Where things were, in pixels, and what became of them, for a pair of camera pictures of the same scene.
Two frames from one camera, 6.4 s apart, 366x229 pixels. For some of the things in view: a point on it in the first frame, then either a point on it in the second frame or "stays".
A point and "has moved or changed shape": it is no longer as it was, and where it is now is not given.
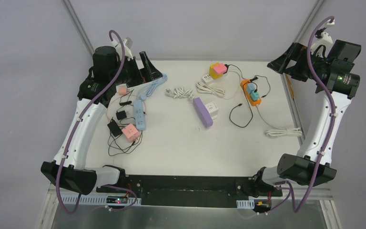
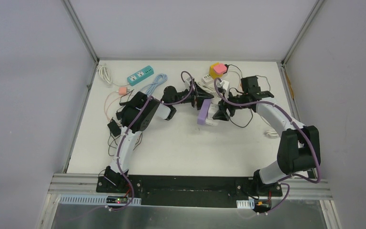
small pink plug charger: [122, 91] stays
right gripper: [298, 52] to [222, 114]
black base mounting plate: [190, 192] stays
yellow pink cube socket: [216, 70] stays
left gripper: [139, 67] to [196, 98]
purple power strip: [203, 112] has moved or changed shape
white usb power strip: [207, 78] stays
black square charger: [115, 129] stays
